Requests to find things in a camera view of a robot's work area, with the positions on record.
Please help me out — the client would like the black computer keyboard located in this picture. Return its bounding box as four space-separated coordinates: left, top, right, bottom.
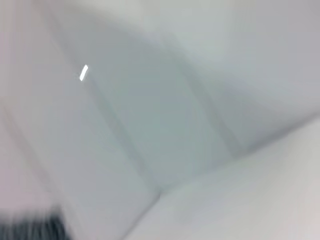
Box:
0 204 70 240

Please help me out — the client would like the white ceiling light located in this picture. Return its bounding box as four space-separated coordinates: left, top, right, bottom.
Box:
79 64 89 82

